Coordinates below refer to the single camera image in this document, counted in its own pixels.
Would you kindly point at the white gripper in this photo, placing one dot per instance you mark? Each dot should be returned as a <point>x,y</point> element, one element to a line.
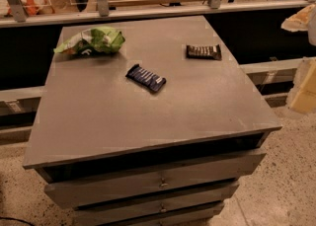
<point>312,33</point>

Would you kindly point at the blue rxbar wrapper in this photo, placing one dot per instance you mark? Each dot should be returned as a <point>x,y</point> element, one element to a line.
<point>146,78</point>

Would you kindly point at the brown snack bar wrapper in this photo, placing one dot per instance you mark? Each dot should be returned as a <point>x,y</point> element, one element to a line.
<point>204,52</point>

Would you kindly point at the grey drawer cabinet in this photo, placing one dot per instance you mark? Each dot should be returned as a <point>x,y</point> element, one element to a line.
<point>92,120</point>

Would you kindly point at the green chip bag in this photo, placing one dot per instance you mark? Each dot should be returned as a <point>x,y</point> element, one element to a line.
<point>96,40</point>

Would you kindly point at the lower grey drawer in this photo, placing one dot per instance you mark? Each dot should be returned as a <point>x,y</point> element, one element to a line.
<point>177,216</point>

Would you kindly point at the grey drawer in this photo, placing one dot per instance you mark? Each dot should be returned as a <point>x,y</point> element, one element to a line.
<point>187,173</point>
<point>154,203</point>
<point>177,216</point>

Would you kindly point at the middle grey drawer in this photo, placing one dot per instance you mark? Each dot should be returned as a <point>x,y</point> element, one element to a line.
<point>154,203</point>

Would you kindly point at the upper grey drawer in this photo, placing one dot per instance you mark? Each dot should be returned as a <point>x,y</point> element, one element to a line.
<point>187,173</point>

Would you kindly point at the orange white bag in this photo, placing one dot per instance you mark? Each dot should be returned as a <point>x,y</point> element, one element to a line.
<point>32,7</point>

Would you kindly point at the long metal shelf rail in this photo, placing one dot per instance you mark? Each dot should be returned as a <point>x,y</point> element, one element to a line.
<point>149,13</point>

